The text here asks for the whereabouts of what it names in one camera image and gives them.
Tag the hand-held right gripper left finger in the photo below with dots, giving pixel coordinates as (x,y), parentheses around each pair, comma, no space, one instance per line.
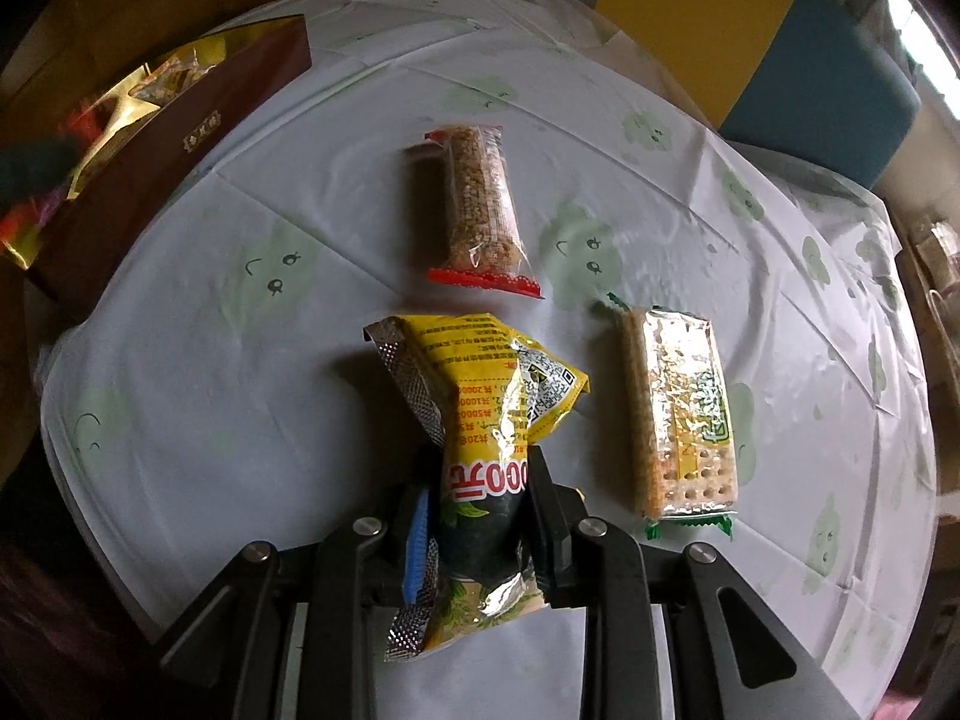
(416,540)

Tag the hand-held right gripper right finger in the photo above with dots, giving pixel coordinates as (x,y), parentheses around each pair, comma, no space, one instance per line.
(551,532)

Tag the yellow foil snack bag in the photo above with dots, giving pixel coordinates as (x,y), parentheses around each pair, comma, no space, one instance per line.
(480,390)

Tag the cracker packet with green ends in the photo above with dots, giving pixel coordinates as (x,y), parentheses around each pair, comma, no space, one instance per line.
(675,405)

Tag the grain bar packet red ends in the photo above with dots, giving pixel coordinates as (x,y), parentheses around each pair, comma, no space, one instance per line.
(480,217)

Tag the brown box with gold lining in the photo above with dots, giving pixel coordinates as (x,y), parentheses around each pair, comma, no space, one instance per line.
(172,165)

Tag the purple snack packet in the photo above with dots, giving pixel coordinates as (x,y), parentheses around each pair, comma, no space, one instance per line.
(41,202)

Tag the small red snack packet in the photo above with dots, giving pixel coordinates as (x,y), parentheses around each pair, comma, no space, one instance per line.
(11,229)

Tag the clear pale snack packet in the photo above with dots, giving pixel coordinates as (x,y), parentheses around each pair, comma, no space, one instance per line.
(169,79)

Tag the large red snack packet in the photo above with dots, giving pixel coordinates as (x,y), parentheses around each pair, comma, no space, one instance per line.
(77,122)

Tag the white tablecloth with green print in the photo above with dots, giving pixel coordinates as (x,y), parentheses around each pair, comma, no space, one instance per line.
(225,390)

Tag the wooden side shelf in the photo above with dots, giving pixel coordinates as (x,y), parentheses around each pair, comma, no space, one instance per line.
(934,270)

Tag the grey yellow blue padded backrest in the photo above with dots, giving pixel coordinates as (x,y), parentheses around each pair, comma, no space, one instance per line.
(697,0)

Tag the window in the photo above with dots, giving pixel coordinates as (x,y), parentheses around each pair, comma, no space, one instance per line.
(926,37)

